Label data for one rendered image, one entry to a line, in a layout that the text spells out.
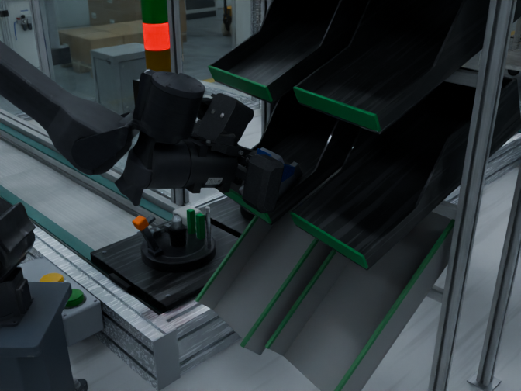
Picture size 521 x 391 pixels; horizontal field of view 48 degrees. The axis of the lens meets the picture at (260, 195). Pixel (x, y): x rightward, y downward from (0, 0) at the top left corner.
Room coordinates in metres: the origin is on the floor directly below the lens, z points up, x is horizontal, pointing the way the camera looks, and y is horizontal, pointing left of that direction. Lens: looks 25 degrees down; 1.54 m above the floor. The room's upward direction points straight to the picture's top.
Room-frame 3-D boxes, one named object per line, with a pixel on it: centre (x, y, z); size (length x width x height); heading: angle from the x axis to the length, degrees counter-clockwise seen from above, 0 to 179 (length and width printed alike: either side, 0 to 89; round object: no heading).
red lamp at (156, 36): (1.18, 0.20, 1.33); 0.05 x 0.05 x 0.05
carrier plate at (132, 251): (0.96, 0.15, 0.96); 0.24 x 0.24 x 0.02; 45
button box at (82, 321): (0.87, 0.37, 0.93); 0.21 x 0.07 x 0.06; 45
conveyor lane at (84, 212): (1.19, 0.35, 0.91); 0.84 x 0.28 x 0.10; 45
